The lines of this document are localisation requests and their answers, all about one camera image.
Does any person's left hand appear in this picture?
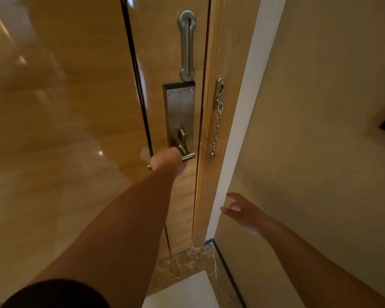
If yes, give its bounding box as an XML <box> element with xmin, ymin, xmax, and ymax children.
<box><xmin>149</xmin><ymin>147</ymin><xmax>187</xmax><ymax>177</ymax></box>

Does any person's right hand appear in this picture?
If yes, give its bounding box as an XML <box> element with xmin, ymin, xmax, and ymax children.
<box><xmin>220</xmin><ymin>192</ymin><xmax>271</xmax><ymax>238</ymax></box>

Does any silver door lever handle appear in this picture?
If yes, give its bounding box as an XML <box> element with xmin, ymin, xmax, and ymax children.
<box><xmin>147</xmin><ymin>127</ymin><xmax>196</xmax><ymax>172</ymax></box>

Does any person's left forearm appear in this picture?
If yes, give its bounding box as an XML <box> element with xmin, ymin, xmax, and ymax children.
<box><xmin>28</xmin><ymin>168</ymin><xmax>182</xmax><ymax>308</ymax></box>

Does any person's right forearm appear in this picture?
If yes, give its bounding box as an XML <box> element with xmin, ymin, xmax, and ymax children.
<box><xmin>260</xmin><ymin>216</ymin><xmax>385</xmax><ymax>308</ymax></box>

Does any black baseboard strip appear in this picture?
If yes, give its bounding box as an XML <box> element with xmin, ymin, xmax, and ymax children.
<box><xmin>205</xmin><ymin>239</ymin><xmax>248</xmax><ymax>308</ymax></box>

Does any brushed steel lock plate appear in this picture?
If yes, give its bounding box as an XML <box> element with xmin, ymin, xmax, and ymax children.
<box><xmin>163</xmin><ymin>81</ymin><xmax>196</xmax><ymax>150</ymax></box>

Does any glossy wooden door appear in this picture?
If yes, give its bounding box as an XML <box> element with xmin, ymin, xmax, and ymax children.
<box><xmin>0</xmin><ymin>0</ymin><xmax>211</xmax><ymax>308</ymax></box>

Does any black shirt sleeve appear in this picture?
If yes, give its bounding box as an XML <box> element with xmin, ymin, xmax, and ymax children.
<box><xmin>0</xmin><ymin>278</ymin><xmax>111</xmax><ymax>308</ymax></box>

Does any silver door security chain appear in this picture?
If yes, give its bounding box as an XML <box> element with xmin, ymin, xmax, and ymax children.
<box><xmin>210</xmin><ymin>99</ymin><xmax>224</xmax><ymax>159</ymax></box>

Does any silver chain anchor plate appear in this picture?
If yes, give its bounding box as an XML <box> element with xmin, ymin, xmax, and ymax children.
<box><xmin>214</xmin><ymin>76</ymin><xmax>226</xmax><ymax>110</ymax></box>

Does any wooden door frame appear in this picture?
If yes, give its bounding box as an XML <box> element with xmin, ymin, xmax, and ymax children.
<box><xmin>191</xmin><ymin>0</ymin><xmax>262</xmax><ymax>249</ymax></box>

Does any silver chain slide track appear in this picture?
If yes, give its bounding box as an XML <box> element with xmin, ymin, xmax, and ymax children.
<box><xmin>179</xmin><ymin>10</ymin><xmax>197</xmax><ymax>82</ymax></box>

